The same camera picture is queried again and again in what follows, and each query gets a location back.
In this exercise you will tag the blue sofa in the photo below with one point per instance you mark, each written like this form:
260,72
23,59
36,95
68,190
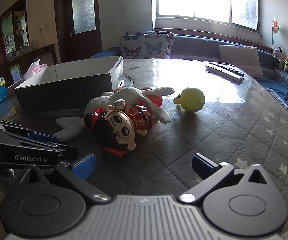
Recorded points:
196,46

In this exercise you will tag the butterfly print pillow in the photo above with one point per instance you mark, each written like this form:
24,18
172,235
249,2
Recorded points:
144,46
170,36

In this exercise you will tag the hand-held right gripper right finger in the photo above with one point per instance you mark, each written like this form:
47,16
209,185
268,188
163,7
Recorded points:
204,166

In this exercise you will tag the colourful pinwheel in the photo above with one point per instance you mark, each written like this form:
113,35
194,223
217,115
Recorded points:
274,27

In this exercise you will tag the white plush rabbit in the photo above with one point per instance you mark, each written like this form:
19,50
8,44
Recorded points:
134,93

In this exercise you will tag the cardboard box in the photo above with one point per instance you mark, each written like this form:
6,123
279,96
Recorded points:
66,90

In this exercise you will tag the black and white plush cow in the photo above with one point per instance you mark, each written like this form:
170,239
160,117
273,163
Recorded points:
277,55

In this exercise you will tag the yellow-green round toy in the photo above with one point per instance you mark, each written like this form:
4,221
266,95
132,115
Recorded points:
192,99

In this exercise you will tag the grey quilted desktop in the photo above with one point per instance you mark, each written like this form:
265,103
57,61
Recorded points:
209,135

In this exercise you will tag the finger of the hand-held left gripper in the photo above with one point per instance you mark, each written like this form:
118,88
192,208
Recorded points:
70,153
43,137

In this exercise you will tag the white remote control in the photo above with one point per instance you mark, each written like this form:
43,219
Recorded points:
221,72

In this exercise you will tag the brown wooden door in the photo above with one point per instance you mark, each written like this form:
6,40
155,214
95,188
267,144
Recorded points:
79,17

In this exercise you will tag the pink plastic bag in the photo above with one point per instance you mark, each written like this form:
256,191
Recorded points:
35,68

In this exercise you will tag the black remote control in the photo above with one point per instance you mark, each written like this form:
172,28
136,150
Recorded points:
230,68

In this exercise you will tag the wooden display cabinet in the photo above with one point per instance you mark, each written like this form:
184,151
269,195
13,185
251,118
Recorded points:
11,37

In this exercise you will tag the beige cushion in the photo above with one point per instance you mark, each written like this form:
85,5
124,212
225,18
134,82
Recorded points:
241,58

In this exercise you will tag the red plastic toy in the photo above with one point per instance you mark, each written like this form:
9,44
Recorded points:
156,100

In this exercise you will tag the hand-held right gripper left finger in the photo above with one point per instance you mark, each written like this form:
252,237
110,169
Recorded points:
84,167

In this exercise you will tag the black-haired doll figure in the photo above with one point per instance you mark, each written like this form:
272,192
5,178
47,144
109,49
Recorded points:
119,125

